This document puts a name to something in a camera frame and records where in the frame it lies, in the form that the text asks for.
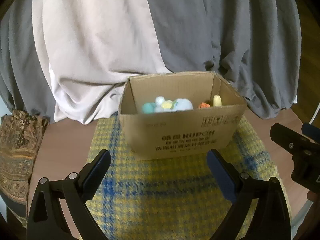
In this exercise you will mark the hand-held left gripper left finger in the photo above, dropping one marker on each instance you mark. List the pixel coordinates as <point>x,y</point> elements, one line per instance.
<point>96,172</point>

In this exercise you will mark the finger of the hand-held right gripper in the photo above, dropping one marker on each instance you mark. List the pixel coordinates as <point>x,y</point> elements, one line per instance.
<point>286,136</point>
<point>311,132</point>

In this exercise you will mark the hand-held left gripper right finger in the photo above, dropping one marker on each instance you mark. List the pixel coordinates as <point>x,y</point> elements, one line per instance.
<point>221,175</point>

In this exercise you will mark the brown cardboard box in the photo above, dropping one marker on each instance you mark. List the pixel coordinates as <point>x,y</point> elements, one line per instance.
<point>182,135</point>

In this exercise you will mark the yellow plush duck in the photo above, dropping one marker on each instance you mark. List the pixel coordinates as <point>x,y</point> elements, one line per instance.
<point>217,100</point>

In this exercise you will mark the white plush bunny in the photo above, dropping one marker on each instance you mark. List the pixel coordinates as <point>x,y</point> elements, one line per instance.
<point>183,104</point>

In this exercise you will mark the teal plush flower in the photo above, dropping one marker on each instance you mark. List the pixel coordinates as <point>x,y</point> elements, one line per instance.
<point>148,108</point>

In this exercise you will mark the person's right hand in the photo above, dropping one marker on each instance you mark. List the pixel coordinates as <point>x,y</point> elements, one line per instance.
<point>314,196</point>

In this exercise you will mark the yellow blue plaid mat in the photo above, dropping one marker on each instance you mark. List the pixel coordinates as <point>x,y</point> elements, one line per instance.
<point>162,200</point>

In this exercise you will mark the brown patterned cloth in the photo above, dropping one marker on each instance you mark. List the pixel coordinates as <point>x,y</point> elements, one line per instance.
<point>20,150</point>

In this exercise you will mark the white curtain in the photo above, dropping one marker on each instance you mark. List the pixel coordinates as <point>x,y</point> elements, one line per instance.
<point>95,50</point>

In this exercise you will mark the grey curtain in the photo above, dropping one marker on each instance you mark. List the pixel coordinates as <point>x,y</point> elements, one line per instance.
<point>17,67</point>
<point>225,30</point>

